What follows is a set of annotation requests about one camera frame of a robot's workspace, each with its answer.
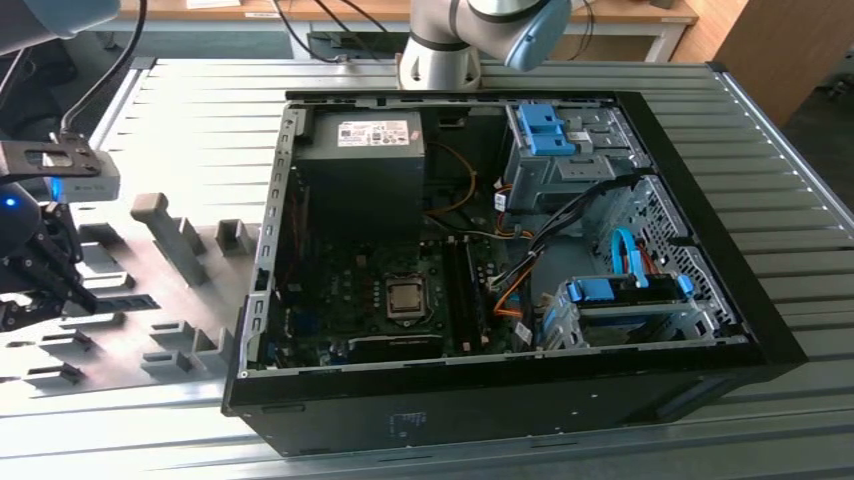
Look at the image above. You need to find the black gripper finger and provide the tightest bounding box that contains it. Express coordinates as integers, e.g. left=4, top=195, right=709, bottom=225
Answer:
left=38, top=202, right=101, bottom=317
left=0, top=292, right=68, bottom=334

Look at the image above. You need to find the black RAM slot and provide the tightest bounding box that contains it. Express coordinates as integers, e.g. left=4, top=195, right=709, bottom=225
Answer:
left=445, top=240, right=466, bottom=353
left=450, top=240, right=471, bottom=353
left=457, top=240, right=477, bottom=353

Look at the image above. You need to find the grey parts rack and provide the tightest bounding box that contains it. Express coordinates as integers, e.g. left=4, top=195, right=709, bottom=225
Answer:
left=0, top=192, right=266, bottom=397

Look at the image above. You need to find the green motherboard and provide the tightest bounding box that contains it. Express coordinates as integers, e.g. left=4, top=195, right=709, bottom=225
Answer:
left=277, top=238, right=536, bottom=369

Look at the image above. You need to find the grey power supply unit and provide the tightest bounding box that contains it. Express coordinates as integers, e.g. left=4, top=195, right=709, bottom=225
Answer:
left=297, top=109, right=429, bottom=229

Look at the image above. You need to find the silver CPU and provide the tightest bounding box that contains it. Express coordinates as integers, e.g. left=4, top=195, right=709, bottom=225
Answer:
left=387, top=283, right=429, bottom=314

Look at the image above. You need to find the metal CPU socket cover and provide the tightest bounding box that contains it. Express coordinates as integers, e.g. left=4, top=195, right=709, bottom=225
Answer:
left=379, top=271, right=435, bottom=328

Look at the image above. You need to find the black graphics card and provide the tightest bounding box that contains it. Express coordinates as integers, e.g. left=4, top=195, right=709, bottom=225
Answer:
left=346, top=333, right=447, bottom=365

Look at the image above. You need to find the black PC case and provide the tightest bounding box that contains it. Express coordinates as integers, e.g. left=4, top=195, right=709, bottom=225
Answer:
left=221, top=89, right=810, bottom=457

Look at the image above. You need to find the silver disk bay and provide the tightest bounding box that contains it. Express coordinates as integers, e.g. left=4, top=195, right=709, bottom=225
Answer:
left=538, top=294, right=720, bottom=351

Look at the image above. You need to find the grey metal drive cage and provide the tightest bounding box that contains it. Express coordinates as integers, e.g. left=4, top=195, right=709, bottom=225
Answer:
left=504, top=102, right=654, bottom=215

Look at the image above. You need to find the hard disk in blue carrier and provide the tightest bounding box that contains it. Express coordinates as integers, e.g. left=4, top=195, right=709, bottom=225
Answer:
left=564, top=273, right=696, bottom=307

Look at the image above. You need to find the perforated metal cage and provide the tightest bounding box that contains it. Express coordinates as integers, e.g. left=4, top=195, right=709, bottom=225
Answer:
left=586, top=174, right=740, bottom=326

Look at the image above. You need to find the wooden cabinet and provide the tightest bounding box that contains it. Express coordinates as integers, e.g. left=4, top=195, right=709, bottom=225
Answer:
left=670, top=0, right=854, bottom=130

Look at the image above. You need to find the black chair base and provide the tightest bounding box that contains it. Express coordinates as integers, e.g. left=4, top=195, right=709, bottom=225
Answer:
left=812, top=62, right=854, bottom=104

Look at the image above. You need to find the black camera cable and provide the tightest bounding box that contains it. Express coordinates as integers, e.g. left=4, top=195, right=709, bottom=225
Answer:
left=50, top=0, right=149, bottom=151

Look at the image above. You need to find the wooden desk white frame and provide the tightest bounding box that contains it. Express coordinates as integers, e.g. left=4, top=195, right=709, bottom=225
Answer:
left=110, top=0, right=299, bottom=34
left=306, top=0, right=701, bottom=64

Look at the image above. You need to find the multicolour wire bundle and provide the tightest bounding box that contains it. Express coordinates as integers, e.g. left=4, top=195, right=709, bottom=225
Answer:
left=459, top=225, right=537, bottom=245

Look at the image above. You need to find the orange flat data cable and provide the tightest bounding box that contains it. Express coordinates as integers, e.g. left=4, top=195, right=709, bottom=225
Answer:
left=491, top=287, right=533, bottom=317

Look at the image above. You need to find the black cable bundle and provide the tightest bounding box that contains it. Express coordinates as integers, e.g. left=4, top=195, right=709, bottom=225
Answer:
left=490, top=177, right=636, bottom=294

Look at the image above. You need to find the blue plastic drive bracket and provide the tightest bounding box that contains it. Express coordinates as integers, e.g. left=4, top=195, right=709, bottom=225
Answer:
left=517, top=102, right=568, bottom=137
left=533, top=130, right=577, bottom=157

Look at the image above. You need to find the blue data cable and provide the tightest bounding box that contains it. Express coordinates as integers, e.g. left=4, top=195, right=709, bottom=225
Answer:
left=609, top=226, right=654, bottom=290

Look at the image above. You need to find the red data cable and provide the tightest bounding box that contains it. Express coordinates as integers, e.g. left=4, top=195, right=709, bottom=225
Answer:
left=637, top=238, right=662, bottom=276

